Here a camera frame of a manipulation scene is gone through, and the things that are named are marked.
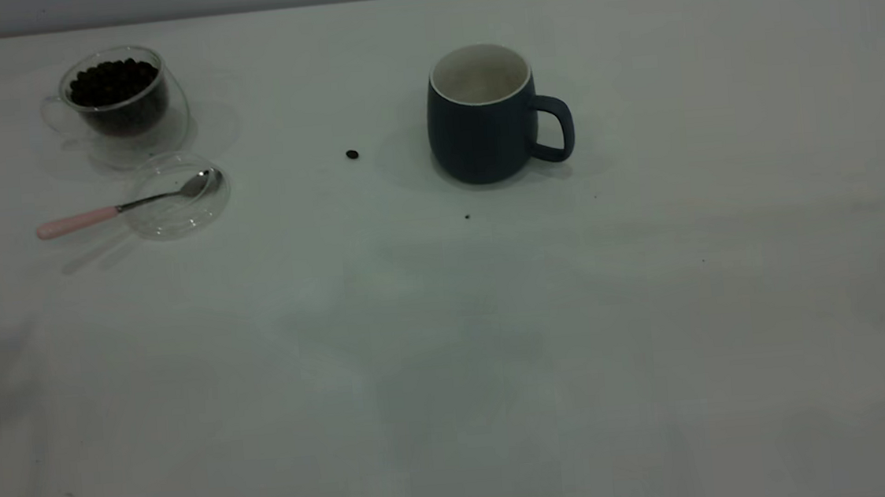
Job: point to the dark grey ceramic mug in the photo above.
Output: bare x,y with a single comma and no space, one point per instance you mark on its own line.
481,143

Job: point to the clear double-wall glass cup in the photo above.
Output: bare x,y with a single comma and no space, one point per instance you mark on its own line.
153,137

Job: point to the clear round glass lid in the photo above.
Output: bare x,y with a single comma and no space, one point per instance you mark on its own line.
179,218

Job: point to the pile of coffee beans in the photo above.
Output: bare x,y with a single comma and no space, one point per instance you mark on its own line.
113,81

